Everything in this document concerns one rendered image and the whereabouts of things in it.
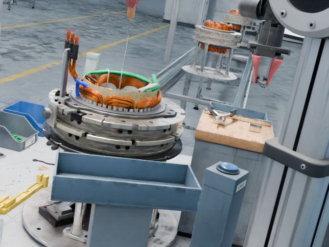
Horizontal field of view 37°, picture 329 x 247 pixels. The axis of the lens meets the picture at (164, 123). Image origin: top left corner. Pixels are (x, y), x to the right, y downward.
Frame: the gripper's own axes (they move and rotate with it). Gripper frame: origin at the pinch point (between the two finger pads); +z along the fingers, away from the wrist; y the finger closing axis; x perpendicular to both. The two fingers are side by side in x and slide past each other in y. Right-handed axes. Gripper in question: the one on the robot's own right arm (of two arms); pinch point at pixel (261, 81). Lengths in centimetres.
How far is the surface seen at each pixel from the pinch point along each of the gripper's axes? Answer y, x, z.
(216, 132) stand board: 8.4, 11.2, 11.9
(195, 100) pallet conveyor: 25, -174, 51
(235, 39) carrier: 8, -208, 13
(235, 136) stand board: 3.9, 11.5, 11.9
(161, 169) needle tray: 17.3, 37.8, 13.1
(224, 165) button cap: 5.5, 27.0, 13.9
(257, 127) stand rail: -1.1, 4.5, 10.6
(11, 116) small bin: 78, -30, 33
